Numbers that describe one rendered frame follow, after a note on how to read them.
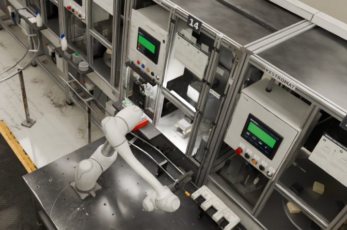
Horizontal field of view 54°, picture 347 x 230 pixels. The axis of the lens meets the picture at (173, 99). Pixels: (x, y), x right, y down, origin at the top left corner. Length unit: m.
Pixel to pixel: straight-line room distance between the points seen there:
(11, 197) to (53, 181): 0.87
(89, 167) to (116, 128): 0.55
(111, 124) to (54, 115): 2.29
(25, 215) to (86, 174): 1.10
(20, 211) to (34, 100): 1.57
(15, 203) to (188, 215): 1.70
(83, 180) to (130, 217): 0.45
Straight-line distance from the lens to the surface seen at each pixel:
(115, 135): 2.17
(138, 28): 2.68
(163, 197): 2.21
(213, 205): 2.66
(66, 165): 2.99
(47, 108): 4.50
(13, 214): 3.60
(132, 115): 2.25
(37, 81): 4.92
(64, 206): 2.77
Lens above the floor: 3.02
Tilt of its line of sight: 40 degrees down
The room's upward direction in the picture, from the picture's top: 11 degrees clockwise
